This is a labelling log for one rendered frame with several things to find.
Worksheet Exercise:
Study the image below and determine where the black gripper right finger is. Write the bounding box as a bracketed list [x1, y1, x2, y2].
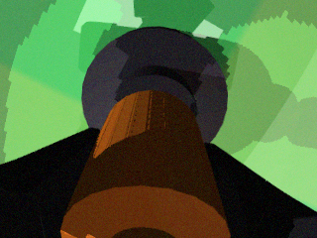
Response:
[205, 143, 317, 238]

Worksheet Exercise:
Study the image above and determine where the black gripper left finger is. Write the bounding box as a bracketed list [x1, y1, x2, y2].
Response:
[0, 128, 100, 238]

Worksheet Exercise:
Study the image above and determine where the orange knob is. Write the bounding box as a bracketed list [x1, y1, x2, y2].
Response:
[59, 90, 231, 238]

